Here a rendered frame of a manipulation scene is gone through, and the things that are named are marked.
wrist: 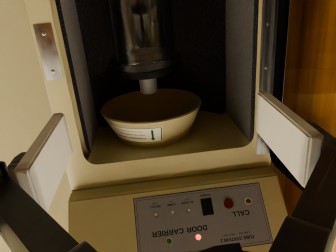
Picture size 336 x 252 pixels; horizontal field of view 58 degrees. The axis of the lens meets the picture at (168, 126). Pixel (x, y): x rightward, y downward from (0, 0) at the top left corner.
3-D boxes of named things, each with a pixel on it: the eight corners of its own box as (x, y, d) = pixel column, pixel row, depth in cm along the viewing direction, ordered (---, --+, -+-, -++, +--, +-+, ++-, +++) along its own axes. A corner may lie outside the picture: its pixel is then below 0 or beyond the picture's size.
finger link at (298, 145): (309, 136, 14) (325, 134, 14) (256, 91, 20) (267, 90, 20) (303, 190, 15) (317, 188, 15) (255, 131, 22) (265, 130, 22)
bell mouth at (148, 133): (192, 84, 62) (193, 109, 64) (105, 93, 61) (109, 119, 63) (212, 115, 46) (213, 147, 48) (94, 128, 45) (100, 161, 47)
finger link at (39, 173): (44, 221, 15) (29, 223, 15) (73, 151, 21) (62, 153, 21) (28, 168, 13) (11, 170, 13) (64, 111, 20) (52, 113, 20)
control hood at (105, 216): (272, 165, 49) (268, 214, 53) (69, 190, 47) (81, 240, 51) (310, 211, 39) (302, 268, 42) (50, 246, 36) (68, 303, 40)
